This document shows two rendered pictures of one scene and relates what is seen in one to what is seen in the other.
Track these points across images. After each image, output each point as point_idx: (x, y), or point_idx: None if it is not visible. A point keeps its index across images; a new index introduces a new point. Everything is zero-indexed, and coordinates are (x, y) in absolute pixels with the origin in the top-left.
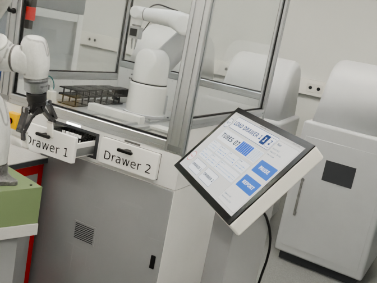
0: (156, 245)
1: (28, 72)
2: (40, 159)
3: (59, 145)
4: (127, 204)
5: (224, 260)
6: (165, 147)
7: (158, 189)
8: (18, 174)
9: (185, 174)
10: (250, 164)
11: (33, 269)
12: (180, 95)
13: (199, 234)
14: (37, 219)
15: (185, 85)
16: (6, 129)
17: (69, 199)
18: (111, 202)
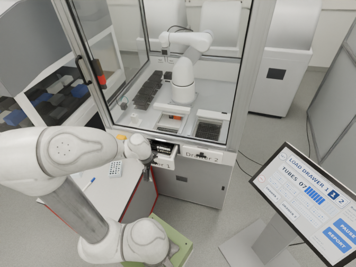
0: (224, 183)
1: (140, 158)
2: None
3: (162, 163)
4: (204, 170)
5: (294, 233)
6: (225, 150)
7: (223, 165)
8: (169, 227)
9: (264, 196)
10: (328, 216)
11: (158, 187)
12: (234, 127)
13: None
14: (192, 249)
15: (237, 122)
16: (166, 238)
17: None
18: (194, 169)
